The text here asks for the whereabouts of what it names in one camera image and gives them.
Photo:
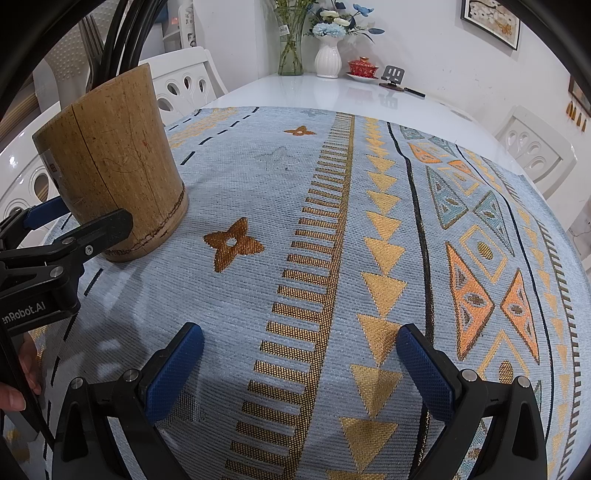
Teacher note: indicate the silver metal fork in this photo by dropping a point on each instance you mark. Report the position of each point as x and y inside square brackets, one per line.
[92, 46]

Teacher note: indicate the black pen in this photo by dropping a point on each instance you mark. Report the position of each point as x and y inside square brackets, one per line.
[415, 92]

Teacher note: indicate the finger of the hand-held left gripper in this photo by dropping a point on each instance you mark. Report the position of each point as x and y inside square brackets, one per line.
[46, 214]
[106, 228]

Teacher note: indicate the framed floral wall picture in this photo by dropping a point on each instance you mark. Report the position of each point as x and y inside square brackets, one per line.
[489, 18]

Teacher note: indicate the framed wall hanging with tassels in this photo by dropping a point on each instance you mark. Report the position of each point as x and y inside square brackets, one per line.
[581, 94]

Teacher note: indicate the bundle of black chopsticks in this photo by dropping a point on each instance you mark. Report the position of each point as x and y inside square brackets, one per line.
[115, 41]

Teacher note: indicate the glass vase with green stems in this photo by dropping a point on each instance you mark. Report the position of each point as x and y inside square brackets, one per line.
[291, 60]

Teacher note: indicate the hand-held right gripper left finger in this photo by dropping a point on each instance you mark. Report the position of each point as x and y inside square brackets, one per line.
[171, 374]

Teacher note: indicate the bamboo utensil holder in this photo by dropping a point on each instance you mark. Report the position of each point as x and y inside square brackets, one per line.
[120, 152]

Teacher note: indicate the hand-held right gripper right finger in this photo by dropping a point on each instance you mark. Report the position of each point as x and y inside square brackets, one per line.
[427, 374]

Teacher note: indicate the grey phone stand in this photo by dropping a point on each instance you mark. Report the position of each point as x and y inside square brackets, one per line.
[393, 74]

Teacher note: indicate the red lidded tea cup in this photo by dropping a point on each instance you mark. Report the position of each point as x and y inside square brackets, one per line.
[362, 69]

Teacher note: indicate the person's left hand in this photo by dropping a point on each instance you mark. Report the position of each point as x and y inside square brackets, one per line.
[32, 369]

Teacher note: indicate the patterned blue table mat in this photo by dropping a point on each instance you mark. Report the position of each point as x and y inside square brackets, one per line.
[184, 300]

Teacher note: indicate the white shelf rack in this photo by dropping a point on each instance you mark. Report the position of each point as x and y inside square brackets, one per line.
[178, 27]

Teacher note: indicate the white vase with flowers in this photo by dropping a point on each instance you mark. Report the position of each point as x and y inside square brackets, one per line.
[328, 60]

